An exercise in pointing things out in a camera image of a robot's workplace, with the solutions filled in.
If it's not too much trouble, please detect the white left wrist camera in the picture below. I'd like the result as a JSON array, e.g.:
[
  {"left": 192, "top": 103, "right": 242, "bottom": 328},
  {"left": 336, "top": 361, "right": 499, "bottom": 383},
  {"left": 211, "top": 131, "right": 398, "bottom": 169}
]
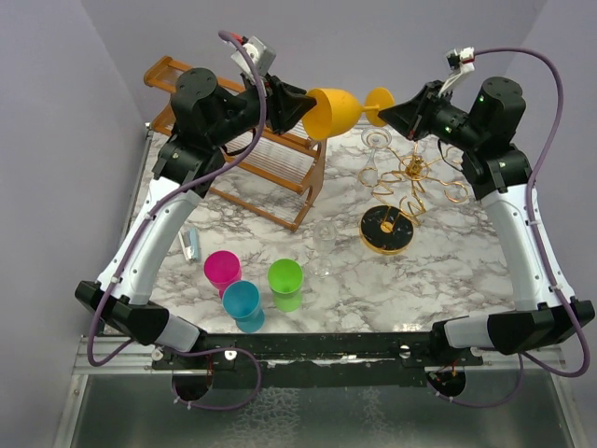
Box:
[{"left": 231, "top": 36, "right": 276, "bottom": 78}]

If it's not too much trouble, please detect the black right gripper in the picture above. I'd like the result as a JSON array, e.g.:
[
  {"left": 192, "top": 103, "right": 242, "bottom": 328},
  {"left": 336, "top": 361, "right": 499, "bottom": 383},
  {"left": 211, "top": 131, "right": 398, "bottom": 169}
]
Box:
[{"left": 379, "top": 80, "right": 484, "bottom": 152}]

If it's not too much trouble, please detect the gold wire wine glass rack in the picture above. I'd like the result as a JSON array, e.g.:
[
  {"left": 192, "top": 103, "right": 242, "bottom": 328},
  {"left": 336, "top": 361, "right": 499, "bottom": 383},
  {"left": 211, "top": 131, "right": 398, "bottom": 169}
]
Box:
[{"left": 358, "top": 144, "right": 469, "bottom": 256}]

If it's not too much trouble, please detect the blue plastic wine glass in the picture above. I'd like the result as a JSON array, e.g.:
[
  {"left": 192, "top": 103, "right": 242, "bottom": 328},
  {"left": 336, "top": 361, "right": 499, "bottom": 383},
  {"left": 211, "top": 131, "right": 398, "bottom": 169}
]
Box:
[{"left": 222, "top": 280, "right": 265, "bottom": 333}]

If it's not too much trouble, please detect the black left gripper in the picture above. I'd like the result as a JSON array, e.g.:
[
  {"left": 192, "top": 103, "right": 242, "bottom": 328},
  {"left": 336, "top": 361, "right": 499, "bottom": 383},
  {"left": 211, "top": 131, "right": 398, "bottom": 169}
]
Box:
[{"left": 207, "top": 69, "right": 315, "bottom": 147}]

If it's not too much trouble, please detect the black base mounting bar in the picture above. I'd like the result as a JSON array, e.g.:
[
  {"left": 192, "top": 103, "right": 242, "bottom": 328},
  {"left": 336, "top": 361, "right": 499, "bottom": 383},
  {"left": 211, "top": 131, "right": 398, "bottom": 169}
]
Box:
[{"left": 152, "top": 331, "right": 482, "bottom": 388}]

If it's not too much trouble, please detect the green plastic wine glass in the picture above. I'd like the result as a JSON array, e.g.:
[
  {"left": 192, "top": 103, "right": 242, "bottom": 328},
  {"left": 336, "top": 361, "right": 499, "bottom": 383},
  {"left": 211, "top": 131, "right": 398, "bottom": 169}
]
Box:
[{"left": 267, "top": 259, "right": 304, "bottom": 313}]

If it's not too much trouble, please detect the yellow plastic wine glass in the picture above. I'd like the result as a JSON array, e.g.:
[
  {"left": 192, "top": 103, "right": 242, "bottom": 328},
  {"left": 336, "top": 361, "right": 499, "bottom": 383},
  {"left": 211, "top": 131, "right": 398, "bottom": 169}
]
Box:
[{"left": 302, "top": 87, "right": 395, "bottom": 141}]

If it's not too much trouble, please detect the pink plastic wine glass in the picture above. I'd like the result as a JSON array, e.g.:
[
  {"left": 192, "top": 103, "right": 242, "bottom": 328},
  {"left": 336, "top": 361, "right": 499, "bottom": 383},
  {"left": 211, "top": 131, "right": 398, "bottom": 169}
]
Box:
[{"left": 203, "top": 250, "right": 242, "bottom": 298}]

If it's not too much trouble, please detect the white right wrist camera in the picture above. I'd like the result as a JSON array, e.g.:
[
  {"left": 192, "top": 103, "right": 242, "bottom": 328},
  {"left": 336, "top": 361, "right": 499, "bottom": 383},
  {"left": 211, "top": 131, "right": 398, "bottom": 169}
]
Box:
[{"left": 438, "top": 47, "right": 476, "bottom": 97}]

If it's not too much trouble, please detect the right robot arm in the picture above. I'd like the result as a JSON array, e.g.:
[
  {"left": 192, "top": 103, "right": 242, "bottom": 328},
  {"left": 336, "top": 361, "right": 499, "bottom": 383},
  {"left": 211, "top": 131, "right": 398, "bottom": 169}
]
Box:
[{"left": 378, "top": 77, "right": 595, "bottom": 365}]

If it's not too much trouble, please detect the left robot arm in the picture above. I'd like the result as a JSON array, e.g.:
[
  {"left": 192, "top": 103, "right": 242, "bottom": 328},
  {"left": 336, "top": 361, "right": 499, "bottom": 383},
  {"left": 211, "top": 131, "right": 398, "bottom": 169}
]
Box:
[{"left": 75, "top": 68, "right": 316, "bottom": 369}]

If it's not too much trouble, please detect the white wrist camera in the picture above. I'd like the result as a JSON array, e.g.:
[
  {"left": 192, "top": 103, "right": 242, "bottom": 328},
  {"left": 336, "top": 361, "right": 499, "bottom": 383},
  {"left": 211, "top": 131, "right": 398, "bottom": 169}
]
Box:
[
  {"left": 231, "top": 36, "right": 276, "bottom": 78},
  {"left": 438, "top": 47, "right": 476, "bottom": 97}
]

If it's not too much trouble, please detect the clear wine glass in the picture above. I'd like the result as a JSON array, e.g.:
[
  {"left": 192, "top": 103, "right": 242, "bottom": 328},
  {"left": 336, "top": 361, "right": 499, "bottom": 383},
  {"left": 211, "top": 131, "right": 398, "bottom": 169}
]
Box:
[
  {"left": 356, "top": 127, "right": 392, "bottom": 195},
  {"left": 309, "top": 220, "right": 338, "bottom": 277}
]

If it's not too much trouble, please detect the wooden two-tier shelf rack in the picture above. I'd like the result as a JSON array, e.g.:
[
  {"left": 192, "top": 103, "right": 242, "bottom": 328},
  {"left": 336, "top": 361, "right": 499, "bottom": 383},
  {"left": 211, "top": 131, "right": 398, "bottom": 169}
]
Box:
[{"left": 144, "top": 56, "right": 327, "bottom": 232}]

